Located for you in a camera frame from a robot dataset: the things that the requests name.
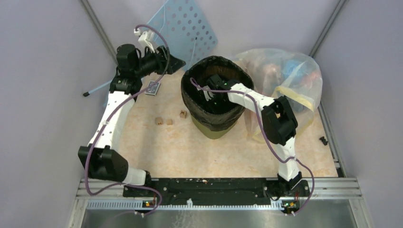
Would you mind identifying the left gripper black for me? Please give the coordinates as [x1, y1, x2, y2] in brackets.
[134, 45, 186, 78]

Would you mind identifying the black trash bag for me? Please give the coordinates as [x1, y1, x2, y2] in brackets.
[181, 56, 254, 131]

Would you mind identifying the green mesh trash bin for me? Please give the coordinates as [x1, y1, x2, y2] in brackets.
[190, 114, 238, 140]

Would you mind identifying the yellow translucent trash bag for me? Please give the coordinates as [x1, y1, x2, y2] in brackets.
[255, 85, 322, 135]

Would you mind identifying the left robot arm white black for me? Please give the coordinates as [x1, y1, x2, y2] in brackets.
[78, 44, 186, 196]

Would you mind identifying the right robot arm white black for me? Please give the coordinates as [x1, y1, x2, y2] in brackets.
[191, 75, 302, 196]

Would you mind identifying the clear trash bag with waste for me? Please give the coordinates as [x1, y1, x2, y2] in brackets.
[236, 48, 323, 133]

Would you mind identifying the light blue perforated board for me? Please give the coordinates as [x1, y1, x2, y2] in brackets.
[147, 0, 218, 70]

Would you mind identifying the deck of playing cards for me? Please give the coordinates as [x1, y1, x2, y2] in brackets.
[144, 81, 161, 96]

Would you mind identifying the light blue tripod stand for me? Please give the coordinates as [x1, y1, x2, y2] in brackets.
[82, 79, 112, 108]

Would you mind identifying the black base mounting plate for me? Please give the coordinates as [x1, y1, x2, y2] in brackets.
[123, 178, 310, 206]

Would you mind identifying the small black clip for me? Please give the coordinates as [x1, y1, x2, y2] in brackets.
[319, 136, 328, 145]

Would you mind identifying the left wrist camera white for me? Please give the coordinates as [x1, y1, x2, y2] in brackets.
[134, 28, 155, 53]

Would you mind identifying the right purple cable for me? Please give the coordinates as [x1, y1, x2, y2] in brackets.
[189, 77, 316, 217]

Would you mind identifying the grey slotted cable duct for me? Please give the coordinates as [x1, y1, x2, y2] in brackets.
[86, 199, 284, 210]

